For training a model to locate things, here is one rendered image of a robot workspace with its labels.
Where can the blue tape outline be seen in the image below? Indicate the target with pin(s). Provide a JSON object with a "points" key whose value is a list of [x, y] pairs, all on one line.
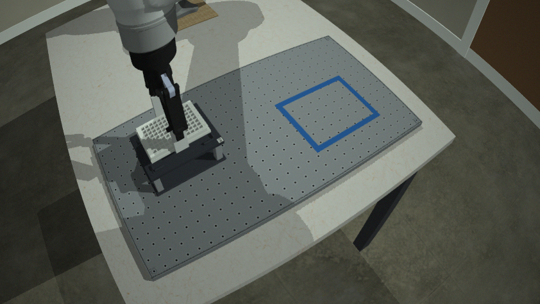
{"points": [[337, 137]]}

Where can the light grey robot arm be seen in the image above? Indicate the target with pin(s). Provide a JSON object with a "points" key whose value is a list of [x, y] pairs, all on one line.
{"points": [[148, 25]]}

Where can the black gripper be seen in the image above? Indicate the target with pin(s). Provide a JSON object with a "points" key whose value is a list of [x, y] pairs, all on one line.
{"points": [[164, 93]]}

